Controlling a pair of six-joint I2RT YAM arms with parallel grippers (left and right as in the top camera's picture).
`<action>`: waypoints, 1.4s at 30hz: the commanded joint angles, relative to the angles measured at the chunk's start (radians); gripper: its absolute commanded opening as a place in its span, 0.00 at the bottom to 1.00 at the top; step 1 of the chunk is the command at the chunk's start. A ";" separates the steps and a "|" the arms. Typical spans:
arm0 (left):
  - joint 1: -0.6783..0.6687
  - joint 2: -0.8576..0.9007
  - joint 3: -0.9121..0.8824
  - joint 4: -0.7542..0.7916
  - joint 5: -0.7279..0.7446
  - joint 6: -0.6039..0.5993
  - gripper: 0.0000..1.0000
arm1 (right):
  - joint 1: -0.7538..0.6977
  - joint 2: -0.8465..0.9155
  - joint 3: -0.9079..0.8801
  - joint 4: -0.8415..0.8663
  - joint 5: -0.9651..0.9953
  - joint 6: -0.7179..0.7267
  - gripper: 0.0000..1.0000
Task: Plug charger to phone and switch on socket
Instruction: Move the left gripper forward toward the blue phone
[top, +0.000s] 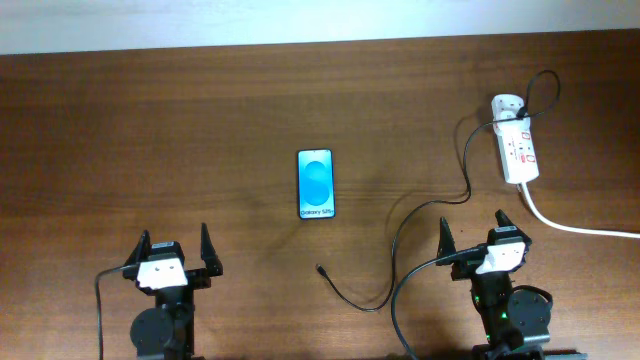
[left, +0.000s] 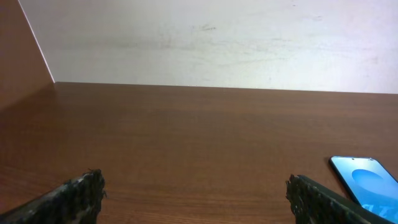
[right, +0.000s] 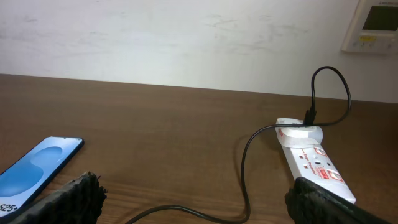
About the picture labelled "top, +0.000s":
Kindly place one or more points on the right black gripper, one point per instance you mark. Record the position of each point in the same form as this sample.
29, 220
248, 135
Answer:
460, 268

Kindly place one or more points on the blue screen Galaxy smartphone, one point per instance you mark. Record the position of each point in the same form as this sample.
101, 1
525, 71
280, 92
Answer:
316, 198

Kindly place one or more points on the white wall charger plug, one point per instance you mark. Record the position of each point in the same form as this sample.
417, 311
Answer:
506, 106

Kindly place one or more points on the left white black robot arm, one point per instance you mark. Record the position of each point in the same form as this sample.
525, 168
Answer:
166, 330

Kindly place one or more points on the white power strip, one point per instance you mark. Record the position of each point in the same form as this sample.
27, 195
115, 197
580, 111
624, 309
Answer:
519, 161

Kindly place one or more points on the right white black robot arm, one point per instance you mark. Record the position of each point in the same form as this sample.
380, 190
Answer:
515, 318

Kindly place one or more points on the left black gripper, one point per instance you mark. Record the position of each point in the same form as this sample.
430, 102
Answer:
196, 277

